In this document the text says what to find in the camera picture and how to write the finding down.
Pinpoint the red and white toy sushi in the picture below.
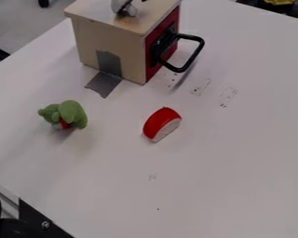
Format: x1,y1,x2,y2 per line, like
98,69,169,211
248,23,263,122
141,106,183,143

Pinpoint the grey toy mushroom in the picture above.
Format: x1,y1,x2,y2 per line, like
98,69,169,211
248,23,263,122
110,0,140,18

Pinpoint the grey tape strip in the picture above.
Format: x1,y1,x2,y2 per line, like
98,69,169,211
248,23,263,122
83,49,125,99

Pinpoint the green plush toy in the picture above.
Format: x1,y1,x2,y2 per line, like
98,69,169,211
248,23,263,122
36,99,89,130

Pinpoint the cream cabinet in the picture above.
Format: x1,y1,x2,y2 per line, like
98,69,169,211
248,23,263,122
62,0,183,86

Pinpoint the red drawer with black handle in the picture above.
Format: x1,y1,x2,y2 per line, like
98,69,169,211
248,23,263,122
143,6,207,84

